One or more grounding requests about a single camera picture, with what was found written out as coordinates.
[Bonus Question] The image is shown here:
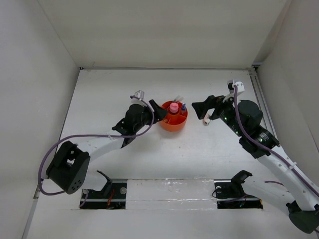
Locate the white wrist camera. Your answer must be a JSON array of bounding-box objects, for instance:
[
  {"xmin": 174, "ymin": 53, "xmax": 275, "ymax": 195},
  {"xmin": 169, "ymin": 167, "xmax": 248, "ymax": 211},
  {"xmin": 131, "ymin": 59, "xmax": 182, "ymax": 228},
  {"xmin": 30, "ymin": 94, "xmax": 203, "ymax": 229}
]
[
  {"xmin": 226, "ymin": 79, "xmax": 245, "ymax": 100},
  {"xmin": 130, "ymin": 90, "xmax": 145, "ymax": 105}
]

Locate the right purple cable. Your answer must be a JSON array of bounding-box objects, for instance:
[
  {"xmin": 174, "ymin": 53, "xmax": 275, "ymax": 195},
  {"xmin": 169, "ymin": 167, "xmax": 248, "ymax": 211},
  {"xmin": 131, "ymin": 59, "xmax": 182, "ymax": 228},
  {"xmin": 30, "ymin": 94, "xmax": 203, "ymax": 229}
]
[{"xmin": 233, "ymin": 84, "xmax": 319, "ymax": 197}]

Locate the clear blue-cap spray bottle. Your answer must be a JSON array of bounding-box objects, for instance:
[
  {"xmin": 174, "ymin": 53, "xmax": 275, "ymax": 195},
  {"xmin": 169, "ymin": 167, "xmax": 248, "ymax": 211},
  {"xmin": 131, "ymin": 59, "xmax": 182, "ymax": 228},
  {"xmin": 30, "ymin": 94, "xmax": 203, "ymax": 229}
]
[{"xmin": 180, "ymin": 103, "xmax": 187, "ymax": 115}]

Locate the aluminium frame rail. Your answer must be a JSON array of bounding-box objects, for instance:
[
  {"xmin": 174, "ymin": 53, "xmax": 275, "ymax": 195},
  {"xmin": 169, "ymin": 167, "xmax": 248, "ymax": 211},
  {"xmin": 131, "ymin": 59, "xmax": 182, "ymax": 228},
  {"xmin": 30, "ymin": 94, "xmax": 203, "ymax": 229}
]
[{"xmin": 248, "ymin": 65, "xmax": 278, "ymax": 138}]

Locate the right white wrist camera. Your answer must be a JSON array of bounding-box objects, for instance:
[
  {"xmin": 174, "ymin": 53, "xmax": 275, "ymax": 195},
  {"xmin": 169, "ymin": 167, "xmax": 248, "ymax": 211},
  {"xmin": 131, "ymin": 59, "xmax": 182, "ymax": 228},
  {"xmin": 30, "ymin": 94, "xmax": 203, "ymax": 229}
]
[{"xmin": 226, "ymin": 79, "xmax": 245, "ymax": 100}]

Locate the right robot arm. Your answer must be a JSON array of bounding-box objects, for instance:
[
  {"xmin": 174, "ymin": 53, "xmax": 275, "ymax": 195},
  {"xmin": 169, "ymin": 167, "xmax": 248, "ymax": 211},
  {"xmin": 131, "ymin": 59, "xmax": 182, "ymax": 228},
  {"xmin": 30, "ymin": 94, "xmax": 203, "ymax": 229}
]
[{"xmin": 192, "ymin": 95, "xmax": 319, "ymax": 234}]

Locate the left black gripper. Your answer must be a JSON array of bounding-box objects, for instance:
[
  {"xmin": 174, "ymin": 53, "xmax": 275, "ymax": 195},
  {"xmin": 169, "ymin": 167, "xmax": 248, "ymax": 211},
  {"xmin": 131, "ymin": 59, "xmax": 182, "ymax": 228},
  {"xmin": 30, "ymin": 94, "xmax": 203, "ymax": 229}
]
[{"xmin": 134, "ymin": 100, "xmax": 167, "ymax": 132}]

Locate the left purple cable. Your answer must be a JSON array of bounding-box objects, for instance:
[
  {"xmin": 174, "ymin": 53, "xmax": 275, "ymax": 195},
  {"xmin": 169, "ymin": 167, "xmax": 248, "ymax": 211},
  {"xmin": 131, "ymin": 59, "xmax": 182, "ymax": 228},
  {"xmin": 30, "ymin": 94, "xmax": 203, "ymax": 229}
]
[{"xmin": 37, "ymin": 95, "xmax": 155, "ymax": 207}]

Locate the purple cable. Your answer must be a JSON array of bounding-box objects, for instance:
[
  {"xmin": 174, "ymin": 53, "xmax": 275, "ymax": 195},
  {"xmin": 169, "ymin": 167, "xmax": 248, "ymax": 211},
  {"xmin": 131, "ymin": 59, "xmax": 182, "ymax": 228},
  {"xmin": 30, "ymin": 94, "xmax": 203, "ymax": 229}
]
[
  {"xmin": 233, "ymin": 84, "xmax": 319, "ymax": 197},
  {"xmin": 37, "ymin": 95, "xmax": 155, "ymax": 207}
]

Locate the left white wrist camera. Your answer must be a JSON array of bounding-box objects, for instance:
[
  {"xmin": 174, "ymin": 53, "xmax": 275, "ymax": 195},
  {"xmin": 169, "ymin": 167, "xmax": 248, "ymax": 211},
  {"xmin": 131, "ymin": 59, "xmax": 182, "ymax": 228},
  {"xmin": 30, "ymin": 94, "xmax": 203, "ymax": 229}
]
[{"xmin": 130, "ymin": 90, "xmax": 145, "ymax": 105}]

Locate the orange round compartment container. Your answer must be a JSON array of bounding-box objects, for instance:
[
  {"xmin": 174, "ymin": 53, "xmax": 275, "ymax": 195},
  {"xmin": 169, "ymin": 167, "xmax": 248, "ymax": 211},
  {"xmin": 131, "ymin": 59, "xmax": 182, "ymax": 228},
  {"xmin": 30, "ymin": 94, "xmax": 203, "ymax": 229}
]
[{"xmin": 160, "ymin": 101, "xmax": 188, "ymax": 132}]

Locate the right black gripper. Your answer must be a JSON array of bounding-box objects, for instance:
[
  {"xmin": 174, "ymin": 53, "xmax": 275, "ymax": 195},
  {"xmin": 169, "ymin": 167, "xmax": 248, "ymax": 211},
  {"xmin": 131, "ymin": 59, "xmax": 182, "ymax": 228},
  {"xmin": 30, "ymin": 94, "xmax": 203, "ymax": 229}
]
[{"xmin": 191, "ymin": 92, "xmax": 244, "ymax": 137}]

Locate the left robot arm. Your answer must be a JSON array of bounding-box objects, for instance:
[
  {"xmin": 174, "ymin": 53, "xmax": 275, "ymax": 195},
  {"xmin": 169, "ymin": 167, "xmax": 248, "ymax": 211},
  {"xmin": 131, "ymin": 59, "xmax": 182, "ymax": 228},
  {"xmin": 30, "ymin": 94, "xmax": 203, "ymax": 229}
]
[{"xmin": 46, "ymin": 100, "xmax": 167, "ymax": 198}]

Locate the pink glue bottle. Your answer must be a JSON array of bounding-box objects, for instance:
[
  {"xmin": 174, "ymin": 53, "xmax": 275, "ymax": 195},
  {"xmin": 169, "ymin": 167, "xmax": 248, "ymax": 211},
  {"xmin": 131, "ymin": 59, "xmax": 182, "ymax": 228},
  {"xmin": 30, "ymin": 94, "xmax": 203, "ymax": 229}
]
[{"xmin": 169, "ymin": 102, "xmax": 179, "ymax": 115}]

